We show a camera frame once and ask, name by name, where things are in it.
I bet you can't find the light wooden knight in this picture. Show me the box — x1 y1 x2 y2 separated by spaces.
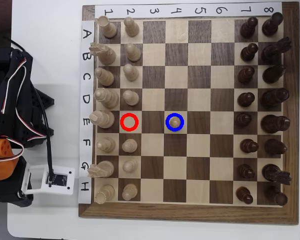
87 160 115 178
89 42 117 66

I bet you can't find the light wooden queen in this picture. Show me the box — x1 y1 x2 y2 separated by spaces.
93 87 120 110

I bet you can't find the white number label strip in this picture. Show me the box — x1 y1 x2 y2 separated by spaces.
94 2 283 19

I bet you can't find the dark wooden knight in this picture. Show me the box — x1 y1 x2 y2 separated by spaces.
261 36 292 65
261 163 293 186

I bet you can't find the red white black servo wire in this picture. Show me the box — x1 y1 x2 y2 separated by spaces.
14 107 49 141
1 56 28 115
0 142 25 167

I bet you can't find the light wooden rook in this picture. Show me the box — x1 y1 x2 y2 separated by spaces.
96 15 118 39
94 183 116 205

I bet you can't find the dark wooden rook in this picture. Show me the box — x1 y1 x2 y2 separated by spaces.
266 186 289 207
261 11 284 38

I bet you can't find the dark wooden king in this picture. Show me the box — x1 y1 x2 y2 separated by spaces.
260 114 291 134

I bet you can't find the dark wooden pawn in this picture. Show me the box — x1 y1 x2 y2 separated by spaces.
240 42 259 63
239 138 260 154
235 186 254 205
234 112 253 128
237 163 256 180
236 91 256 108
239 16 259 39
237 65 256 85

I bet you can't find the dark wooden queen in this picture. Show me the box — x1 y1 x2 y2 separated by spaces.
261 87 290 110

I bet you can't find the light wooden king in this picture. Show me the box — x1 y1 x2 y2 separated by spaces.
89 110 115 130

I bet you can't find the light wooden pawn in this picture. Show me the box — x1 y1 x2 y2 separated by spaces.
121 138 138 153
123 16 140 38
122 89 140 107
122 159 139 174
121 183 138 202
126 43 142 63
168 116 181 130
123 63 140 82

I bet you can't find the dark wooden bishop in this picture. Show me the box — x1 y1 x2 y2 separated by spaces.
261 64 287 85
264 138 288 156

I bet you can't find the white letter label strip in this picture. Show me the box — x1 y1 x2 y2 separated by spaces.
77 19 95 205

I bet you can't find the light wooden bishop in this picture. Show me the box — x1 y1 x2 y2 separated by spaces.
96 136 116 154
94 67 115 87

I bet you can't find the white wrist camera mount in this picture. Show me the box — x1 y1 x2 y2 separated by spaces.
20 164 75 197

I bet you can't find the wooden chessboard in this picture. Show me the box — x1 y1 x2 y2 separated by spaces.
78 1 300 225

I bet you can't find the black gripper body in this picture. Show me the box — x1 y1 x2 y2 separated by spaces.
0 156 34 208

